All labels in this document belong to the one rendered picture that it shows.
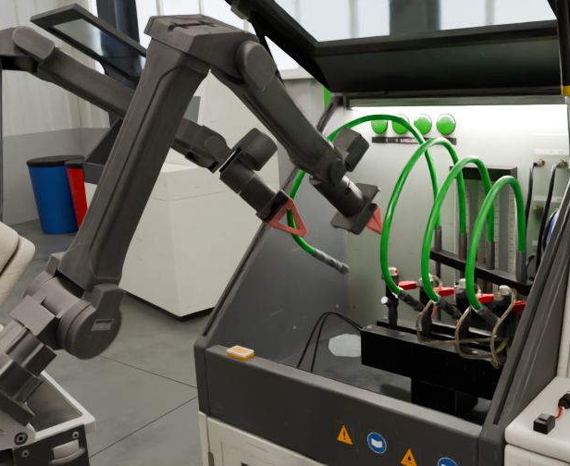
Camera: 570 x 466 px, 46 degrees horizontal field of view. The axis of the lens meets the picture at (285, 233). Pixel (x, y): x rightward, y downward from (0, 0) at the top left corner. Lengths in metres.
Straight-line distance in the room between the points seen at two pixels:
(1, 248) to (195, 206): 3.31
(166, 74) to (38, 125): 7.69
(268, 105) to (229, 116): 3.35
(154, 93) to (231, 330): 0.82
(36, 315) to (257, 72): 0.40
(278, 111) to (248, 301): 0.66
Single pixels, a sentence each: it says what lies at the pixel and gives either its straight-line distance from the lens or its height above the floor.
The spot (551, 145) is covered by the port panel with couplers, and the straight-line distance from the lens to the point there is 1.52.
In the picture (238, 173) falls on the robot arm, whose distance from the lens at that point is 1.32.
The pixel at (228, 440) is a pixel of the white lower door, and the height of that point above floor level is 0.75.
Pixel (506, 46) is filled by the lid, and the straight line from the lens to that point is 1.42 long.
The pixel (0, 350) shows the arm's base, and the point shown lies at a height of 1.23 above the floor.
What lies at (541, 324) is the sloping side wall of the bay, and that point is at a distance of 1.19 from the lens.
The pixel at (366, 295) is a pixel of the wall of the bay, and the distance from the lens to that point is 1.83.
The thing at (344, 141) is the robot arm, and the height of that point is 1.39.
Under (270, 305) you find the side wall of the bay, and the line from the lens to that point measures 1.60.
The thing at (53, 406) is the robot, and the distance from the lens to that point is 1.12.
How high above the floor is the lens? 1.51
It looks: 13 degrees down
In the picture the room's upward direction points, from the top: 3 degrees counter-clockwise
